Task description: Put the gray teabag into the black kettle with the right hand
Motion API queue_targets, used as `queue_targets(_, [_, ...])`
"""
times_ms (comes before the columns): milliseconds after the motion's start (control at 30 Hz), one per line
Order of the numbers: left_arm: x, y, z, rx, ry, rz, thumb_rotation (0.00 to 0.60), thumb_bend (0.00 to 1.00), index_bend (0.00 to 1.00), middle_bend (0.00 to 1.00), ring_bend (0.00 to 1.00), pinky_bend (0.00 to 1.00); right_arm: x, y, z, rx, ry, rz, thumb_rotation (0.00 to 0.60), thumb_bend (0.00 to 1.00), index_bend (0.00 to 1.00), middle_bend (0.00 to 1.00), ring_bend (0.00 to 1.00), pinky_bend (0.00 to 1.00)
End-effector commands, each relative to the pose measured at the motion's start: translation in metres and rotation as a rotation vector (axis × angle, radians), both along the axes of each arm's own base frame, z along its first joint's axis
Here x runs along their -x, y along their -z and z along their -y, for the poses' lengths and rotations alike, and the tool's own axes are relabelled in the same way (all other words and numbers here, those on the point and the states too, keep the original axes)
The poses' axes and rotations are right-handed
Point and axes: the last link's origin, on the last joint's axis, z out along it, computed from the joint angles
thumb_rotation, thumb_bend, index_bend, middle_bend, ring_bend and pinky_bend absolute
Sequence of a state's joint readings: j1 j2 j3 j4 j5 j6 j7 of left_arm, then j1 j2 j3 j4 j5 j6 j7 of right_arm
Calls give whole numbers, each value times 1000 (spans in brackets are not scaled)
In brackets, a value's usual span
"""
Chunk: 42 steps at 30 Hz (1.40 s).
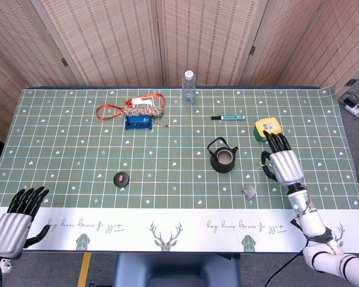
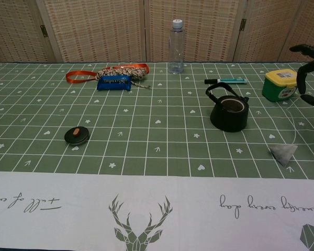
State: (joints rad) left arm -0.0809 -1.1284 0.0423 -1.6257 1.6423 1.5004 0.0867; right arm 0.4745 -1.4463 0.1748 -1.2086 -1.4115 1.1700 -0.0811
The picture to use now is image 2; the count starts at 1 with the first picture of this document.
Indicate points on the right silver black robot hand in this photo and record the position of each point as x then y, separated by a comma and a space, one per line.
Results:
302, 78

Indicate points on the teal white marker pen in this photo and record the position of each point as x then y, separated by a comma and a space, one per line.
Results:
230, 81

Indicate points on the black teapot lid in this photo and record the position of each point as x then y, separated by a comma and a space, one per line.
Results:
76, 135

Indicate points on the green grid tablecloth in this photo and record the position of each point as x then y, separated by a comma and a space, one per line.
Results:
157, 146

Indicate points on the green tub with yellow lid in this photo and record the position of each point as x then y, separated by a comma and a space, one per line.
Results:
278, 87

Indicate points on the clear plastic water bottle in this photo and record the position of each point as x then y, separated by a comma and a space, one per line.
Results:
176, 52

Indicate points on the blue snack packet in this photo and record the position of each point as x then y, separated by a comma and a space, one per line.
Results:
113, 83

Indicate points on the grey pyramid tea bag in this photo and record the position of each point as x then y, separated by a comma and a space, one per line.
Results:
284, 154

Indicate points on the woven bamboo folding screen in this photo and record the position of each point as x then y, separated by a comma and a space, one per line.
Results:
99, 31

